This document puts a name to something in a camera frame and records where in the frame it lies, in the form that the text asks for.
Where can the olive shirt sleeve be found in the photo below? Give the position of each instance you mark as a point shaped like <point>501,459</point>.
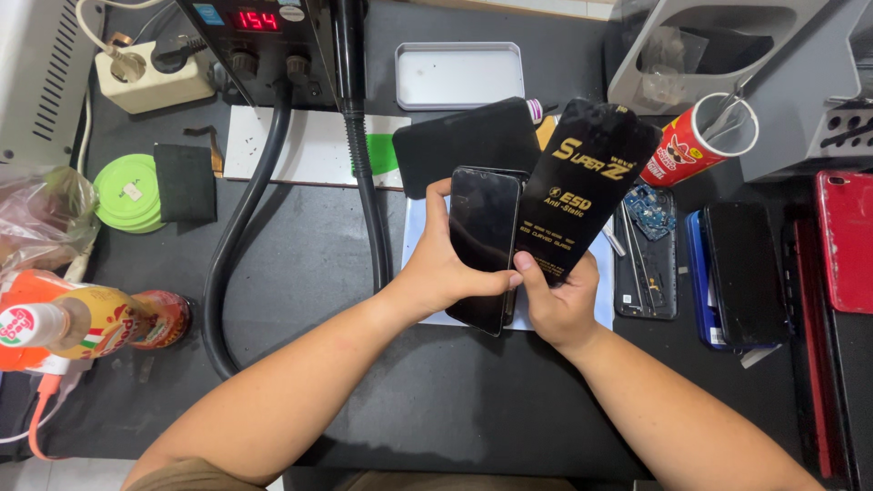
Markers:
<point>198,477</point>

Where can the person's right hand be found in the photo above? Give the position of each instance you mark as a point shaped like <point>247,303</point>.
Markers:
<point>563,310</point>

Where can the silver metal tweezers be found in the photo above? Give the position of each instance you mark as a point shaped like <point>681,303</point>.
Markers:
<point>612,238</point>

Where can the silver metal tray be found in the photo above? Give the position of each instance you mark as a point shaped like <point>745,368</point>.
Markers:
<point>460,75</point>

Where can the dark red phone case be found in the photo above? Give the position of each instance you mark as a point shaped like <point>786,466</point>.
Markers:
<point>815,382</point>

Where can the white board with green patch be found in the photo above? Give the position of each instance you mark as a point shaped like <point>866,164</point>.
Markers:
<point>307,146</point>

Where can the white paper sheet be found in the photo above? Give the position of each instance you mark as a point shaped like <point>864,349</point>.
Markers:
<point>419,245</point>

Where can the black gold-print screen protector packet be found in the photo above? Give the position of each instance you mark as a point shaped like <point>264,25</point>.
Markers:
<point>586,184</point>

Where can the black smartphone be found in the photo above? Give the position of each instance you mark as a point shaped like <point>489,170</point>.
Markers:
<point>483,232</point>

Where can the sauce bottle with white cap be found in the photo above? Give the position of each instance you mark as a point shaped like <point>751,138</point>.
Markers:
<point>102,324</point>

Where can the small clear plastic bags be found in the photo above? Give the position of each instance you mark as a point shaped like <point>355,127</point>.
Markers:
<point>672,65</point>

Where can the blue phone with black screen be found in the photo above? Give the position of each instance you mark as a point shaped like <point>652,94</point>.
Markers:
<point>743,273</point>

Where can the red smartphone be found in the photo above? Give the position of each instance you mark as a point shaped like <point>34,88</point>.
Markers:
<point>846,238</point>

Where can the black hot air wand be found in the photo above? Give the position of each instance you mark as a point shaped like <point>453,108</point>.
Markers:
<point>360,136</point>

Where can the black power plug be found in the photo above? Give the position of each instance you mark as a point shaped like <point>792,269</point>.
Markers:
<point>174,56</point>

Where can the white power strip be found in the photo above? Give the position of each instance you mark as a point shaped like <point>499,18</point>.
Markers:
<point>157,88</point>

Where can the white vented appliance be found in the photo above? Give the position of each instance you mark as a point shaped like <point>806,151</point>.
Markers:
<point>37,75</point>

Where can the black rubber pad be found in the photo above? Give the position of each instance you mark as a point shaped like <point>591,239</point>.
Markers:
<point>464,140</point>

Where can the red snack can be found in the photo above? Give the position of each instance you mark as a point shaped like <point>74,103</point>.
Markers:
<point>678,153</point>

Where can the blue circuit board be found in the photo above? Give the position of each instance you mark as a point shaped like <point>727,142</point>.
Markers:
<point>650,211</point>

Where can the black square cloth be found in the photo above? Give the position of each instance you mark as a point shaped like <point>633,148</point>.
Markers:
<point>184,183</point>

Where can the metal tweezers in can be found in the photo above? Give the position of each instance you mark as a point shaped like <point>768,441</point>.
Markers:
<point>724,112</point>

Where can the person's left hand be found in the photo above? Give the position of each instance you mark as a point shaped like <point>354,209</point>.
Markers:
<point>423,273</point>

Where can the orange packet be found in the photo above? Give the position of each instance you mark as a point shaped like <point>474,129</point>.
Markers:
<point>27,286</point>

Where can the clear plastic bag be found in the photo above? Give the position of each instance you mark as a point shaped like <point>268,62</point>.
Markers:
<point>41,211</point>

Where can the grey tool stand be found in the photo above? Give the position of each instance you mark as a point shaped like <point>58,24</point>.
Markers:
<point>805,82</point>

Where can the opened black phone frame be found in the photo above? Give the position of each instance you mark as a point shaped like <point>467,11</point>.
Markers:
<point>648,279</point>

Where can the black hot air rework station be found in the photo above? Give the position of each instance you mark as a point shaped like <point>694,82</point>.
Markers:
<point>266,48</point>

